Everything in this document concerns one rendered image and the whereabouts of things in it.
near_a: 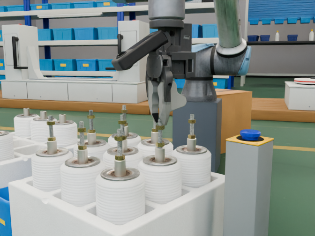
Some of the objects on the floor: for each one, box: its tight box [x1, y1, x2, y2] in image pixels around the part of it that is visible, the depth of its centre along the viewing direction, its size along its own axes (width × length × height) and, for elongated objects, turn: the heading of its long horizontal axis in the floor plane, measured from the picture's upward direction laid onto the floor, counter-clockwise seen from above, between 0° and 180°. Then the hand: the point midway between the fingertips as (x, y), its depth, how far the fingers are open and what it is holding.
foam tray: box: [8, 172, 225, 236], centre depth 86 cm, size 39×39×18 cm
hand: (157, 117), depth 74 cm, fingers open, 3 cm apart
